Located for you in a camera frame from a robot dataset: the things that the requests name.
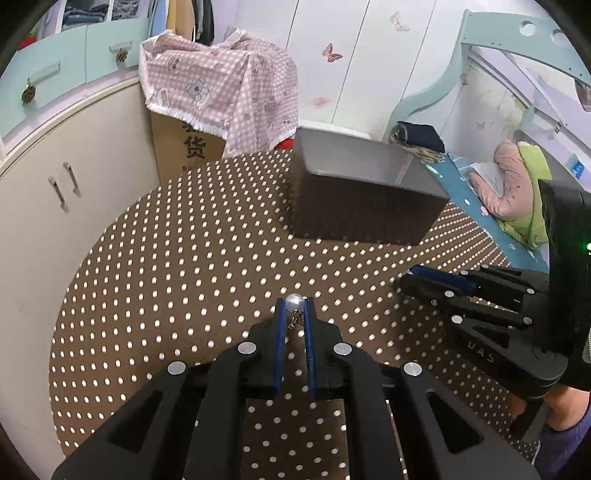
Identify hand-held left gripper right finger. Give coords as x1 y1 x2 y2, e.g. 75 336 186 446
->
304 298 542 480

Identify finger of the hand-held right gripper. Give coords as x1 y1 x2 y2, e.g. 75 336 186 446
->
398 274 540 330
409 264 551 306

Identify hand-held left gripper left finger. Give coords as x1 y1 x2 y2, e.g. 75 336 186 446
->
50 298 288 480

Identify pearl pendant necklace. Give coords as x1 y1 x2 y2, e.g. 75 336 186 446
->
285 293 308 330

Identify grey metal box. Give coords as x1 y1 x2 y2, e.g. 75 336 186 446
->
287 126 452 246

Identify person's right hand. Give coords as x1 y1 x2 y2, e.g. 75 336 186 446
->
545 384 591 433

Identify green quilt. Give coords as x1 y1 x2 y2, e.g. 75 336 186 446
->
498 141 553 251

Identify pink quilt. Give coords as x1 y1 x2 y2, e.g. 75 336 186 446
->
470 140 542 219

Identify beige fringed mat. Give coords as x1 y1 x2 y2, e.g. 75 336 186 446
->
389 134 448 165

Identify brown dotted tablecloth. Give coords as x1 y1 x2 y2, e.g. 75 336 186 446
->
48 150 550 480

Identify dark folded cloth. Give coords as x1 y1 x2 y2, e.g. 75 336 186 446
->
396 121 447 154

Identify person's purple trousers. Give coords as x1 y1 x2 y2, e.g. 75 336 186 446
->
531 413 591 474

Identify red box with white lid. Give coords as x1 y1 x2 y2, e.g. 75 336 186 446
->
274 121 372 152

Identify white wardrobe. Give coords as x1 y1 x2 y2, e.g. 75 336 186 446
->
217 0 468 141

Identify cardboard box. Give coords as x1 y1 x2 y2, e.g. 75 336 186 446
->
148 107 228 183

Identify cream curved cabinet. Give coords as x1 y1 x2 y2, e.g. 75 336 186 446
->
0 76 162 467

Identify pink checked cloth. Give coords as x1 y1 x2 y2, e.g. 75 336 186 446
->
139 28 301 160

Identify hanging clothes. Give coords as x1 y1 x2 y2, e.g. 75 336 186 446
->
165 0 217 47

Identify teal drawer cabinet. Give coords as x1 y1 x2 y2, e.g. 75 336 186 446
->
0 18 155 139

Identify white cubby shelf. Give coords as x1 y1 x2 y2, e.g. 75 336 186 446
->
53 0 164 34

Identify folded denim clothes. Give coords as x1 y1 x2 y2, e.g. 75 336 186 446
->
62 0 160 23

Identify teal bed frame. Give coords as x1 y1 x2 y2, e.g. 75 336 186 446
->
379 8 591 141

